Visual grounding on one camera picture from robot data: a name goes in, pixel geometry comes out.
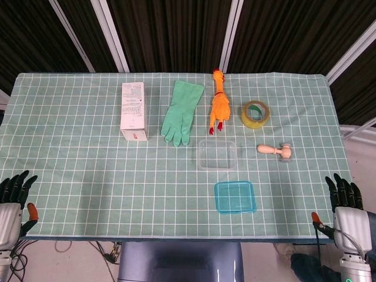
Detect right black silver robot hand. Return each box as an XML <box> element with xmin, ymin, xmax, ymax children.
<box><xmin>311</xmin><ymin>173</ymin><xmax>371</xmax><ymax>258</ymax></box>

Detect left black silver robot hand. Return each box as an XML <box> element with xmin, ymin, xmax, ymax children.
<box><xmin>0</xmin><ymin>170</ymin><xmax>39</xmax><ymax>252</ymax></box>

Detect blue translucent plastic lid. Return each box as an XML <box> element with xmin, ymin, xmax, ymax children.
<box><xmin>214</xmin><ymin>180</ymin><xmax>257</xmax><ymax>215</ymax></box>

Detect clear plastic container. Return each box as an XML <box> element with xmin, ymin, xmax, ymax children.
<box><xmin>197</xmin><ymin>139</ymin><xmax>238</xmax><ymax>172</ymax></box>

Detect white cardboard box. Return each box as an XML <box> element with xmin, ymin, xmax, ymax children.
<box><xmin>120</xmin><ymin>82</ymin><xmax>149</xmax><ymax>142</ymax></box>

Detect dark blue under cloth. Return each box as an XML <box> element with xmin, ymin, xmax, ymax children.
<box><xmin>20</xmin><ymin>236</ymin><xmax>335</xmax><ymax>244</ymax></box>

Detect beige sneaker shoe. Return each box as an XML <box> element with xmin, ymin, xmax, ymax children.
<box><xmin>276</xmin><ymin>243</ymin><xmax>295</xmax><ymax>259</ymax></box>

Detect green checked tablecloth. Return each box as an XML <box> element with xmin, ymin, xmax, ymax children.
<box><xmin>0</xmin><ymin>72</ymin><xmax>358</xmax><ymax>244</ymax></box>

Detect small wooden toy hammer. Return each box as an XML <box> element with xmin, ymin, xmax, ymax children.
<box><xmin>257</xmin><ymin>142</ymin><xmax>293</xmax><ymax>163</ymax></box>

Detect yellow packing tape roll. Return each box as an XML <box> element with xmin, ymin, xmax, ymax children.
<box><xmin>241</xmin><ymin>100</ymin><xmax>271</xmax><ymax>129</ymax></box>

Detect blue-grey robot torso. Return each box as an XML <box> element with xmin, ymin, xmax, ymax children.
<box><xmin>117</xmin><ymin>241</ymin><xmax>244</xmax><ymax>282</ymax></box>

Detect orange rubber chicken toy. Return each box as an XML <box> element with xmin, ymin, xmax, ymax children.
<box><xmin>209</xmin><ymin>69</ymin><xmax>230</xmax><ymax>136</ymax></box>

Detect green rubber glove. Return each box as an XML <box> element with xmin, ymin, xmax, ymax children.
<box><xmin>160</xmin><ymin>80</ymin><xmax>205</xmax><ymax>147</ymax></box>

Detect black pleated curtain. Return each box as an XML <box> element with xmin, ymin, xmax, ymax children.
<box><xmin>0</xmin><ymin>0</ymin><xmax>376</xmax><ymax>127</ymax></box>

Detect black right hand cable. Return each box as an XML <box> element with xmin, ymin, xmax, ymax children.
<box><xmin>313</xmin><ymin>220</ymin><xmax>327</xmax><ymax>267</ymax></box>

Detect black floor cable tangle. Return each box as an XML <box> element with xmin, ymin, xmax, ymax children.
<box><xmin>5</xmin><ymin>239</ymin><xmax>39</xmax><ymax>282</ymax></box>

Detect beige looped floor cable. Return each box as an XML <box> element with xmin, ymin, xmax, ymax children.
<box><xmin>55</xmin><ymin>240</ymin><xmax>73</xmax><ymax>253</ymax></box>

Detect white metal frame bar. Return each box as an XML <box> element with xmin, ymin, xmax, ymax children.
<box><xmin>340</xmin><ymin>117</ymin><xmax>376</xmax><ymax>143</ymax></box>

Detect black yellow floor plug cable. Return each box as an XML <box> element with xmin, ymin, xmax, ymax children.
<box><xmin>88</xmin><ymin>241</ymin><xmax>122</xmax><ymax>265</ymax></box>

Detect white metal frame post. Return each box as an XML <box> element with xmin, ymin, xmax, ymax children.
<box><xmin>219</xmin><ymin>0</ymin><xmax>244</xmax><ymax>73</ymax></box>
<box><xmin>90</xmin><ymin>0</ymin><xmax>130</xmax><ymax>73</ymax></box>
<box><xmin>48</xmin><ymin>0</ymin><xmax>96</xmax><ymax>73</ymax></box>
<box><xmin>325</xmin><ymin>22</ymin><xmax>376</xmax><ymax>86</ymax></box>

